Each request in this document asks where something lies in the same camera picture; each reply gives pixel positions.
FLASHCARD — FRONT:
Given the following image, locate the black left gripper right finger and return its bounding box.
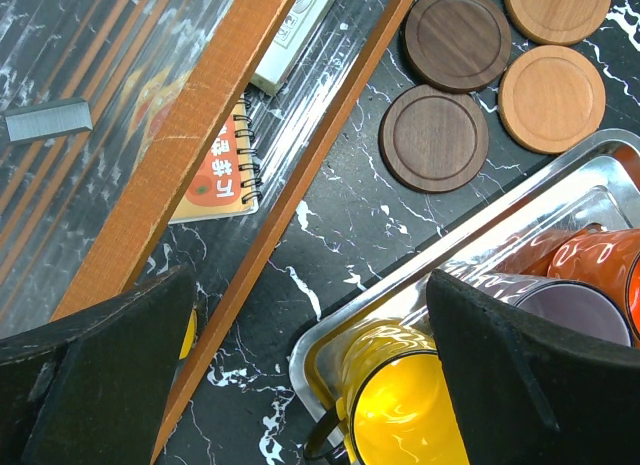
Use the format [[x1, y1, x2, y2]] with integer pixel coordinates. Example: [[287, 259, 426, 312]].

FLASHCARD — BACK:
[[426, 269, 639, 464]]

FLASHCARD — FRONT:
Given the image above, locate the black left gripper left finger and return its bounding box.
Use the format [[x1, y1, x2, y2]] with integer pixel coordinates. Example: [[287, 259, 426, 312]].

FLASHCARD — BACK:
[[1, 265, 196, 464]]

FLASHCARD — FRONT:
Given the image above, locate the yellow mug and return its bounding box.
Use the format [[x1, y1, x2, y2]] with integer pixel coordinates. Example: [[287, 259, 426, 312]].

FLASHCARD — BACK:
[[303, 321, 469, 464]]

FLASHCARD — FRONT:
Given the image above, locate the dark wooden coaster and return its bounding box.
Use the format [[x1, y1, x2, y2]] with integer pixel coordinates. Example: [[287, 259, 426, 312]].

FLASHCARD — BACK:
[[403, 0, 511, 93], [378, 85, 489, 193]]

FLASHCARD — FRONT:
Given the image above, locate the light wooden coaster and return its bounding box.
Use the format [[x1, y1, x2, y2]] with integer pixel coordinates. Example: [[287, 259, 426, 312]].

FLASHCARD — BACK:
[[498, 45, 606, 155], [504, 0, 612, 45]]

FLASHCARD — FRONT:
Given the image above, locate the purple mug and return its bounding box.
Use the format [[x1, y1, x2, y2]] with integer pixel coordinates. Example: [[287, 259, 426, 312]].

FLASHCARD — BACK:
[[470, 273, 633, 346]]

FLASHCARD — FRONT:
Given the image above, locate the orange-red mug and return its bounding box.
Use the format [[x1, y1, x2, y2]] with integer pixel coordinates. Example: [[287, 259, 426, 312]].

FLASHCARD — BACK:
[[492, 223, 639, 347]]

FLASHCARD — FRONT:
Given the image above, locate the orange wooden shelf rack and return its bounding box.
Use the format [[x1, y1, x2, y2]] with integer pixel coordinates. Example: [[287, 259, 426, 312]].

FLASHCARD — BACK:
[[0, 0, 424, 465]]

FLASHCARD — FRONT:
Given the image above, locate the silver metal tray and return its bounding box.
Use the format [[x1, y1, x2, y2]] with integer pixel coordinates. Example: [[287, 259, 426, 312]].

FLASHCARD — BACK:
[[288, 128, 640, 439]]

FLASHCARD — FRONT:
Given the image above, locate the grey staple strip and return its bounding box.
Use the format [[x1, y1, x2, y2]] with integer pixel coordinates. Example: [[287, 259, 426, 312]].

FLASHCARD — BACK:
[[1, 97, 93, 146]]

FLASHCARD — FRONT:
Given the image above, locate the white cardboard box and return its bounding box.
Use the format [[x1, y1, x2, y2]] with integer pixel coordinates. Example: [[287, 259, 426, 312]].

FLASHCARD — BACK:
[[250, 0, 335, 96]]

